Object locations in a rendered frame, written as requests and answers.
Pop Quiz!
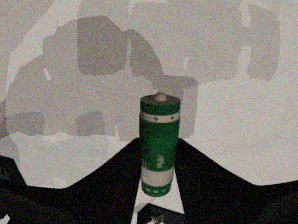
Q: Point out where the green cylindrical battery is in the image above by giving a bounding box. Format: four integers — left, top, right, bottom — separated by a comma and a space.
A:
140, 92, 181, 197

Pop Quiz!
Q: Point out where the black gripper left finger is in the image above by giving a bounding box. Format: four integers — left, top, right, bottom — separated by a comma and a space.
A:
0, 137, 142, 224

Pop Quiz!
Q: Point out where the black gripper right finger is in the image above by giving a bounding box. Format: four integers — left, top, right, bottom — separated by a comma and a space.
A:
174, 137, 298, 224

